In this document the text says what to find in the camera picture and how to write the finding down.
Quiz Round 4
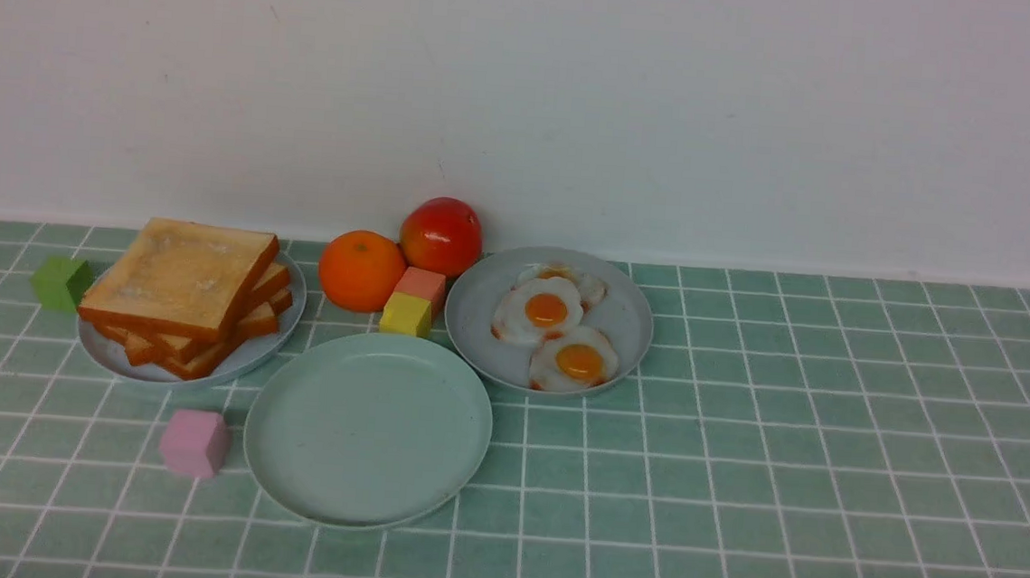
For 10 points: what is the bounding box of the pink cube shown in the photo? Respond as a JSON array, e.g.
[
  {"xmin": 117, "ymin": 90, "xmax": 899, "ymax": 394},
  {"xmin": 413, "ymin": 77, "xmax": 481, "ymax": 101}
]
[{"xmin": 158, "ymin": 409, "xmax": 232, "ymax": 479}]

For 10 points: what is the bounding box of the grey plate with eggs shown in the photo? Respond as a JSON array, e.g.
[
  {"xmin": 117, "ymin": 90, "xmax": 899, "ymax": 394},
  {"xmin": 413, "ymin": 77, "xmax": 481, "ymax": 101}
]
[{"xmin": 444, "ymin": 247, "xmax": 655, "ymax": 398}]

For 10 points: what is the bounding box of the yellow cube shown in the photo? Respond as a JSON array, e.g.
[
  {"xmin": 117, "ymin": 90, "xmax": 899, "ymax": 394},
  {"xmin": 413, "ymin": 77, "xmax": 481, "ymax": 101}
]
[{"xmin": 378, "ymin": 291, "xmax": 434, "ymax": 338}]

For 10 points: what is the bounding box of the green cube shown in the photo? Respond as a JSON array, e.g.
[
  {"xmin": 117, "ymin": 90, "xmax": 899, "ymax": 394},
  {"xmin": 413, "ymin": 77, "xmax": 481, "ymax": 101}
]
[{"xmin": 30, "ymin": 254, "xmax": 94, "ymax": 314}]

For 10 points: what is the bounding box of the grey plate with bread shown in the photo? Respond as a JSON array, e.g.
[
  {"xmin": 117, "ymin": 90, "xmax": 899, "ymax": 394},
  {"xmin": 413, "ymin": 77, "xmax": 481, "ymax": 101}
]
[{"xmin": 76, "ymin": 252, "xmax": 308, "ymax": 389}]

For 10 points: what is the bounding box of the red apple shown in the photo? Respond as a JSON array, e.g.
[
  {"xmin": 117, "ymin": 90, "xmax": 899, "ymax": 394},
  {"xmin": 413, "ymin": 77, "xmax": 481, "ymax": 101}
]
[{"xmin": 399, "ymin": 197, "xmax": 484, "ymax": 280}]

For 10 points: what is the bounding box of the pink-orange cube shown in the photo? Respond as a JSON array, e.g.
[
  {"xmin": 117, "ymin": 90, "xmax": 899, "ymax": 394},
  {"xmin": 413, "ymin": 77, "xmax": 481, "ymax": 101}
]
[{"xmin": 393, "ymin": 266, "xmax": 447, "ymax": 320}]

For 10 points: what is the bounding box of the orange fruit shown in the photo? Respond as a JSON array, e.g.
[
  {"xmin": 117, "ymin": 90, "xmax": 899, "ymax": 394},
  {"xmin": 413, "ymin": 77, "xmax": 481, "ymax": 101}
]
[{"xmin": 317, "ymin": 230, "xmax": 406, "ymax": 313}]

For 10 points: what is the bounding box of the fried egg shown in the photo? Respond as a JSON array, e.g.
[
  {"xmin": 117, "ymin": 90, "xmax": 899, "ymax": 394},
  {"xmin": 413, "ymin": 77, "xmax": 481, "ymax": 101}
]
[
  {"xmin": 515, "ymin": 261, "xmax": 608, "ymax": 313},
  {"xmin": 490, "ymin": 277, "xmax": 584, "ymax": 347},
  {"xmin": 527, "ymin": 326, "xmax": 620, "ymax": 393}
]

